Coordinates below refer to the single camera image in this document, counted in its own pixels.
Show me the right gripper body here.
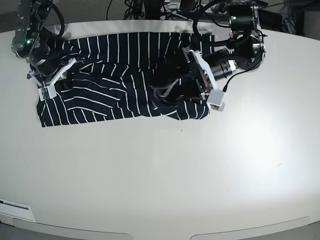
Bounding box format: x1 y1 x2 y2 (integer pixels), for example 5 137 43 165
26 57 77 92

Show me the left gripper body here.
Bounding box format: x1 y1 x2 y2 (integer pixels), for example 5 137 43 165
181 46 219 100

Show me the navy white striped T-shirt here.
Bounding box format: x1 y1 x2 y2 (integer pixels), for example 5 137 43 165
36 32 213 127

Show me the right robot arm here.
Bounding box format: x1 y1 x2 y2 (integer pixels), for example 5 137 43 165
11 0 77 101

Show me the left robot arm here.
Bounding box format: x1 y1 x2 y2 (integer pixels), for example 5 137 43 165
177 0 266 106

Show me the white power strip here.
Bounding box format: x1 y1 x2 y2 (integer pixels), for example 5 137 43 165
194 2 236 14

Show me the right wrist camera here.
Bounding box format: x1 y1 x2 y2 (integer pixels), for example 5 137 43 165
38 85 57 102

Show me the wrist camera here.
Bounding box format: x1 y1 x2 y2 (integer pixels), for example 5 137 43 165
206 89 227 112
38 85 57 102

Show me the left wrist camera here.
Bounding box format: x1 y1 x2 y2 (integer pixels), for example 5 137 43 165
206 89 227 112

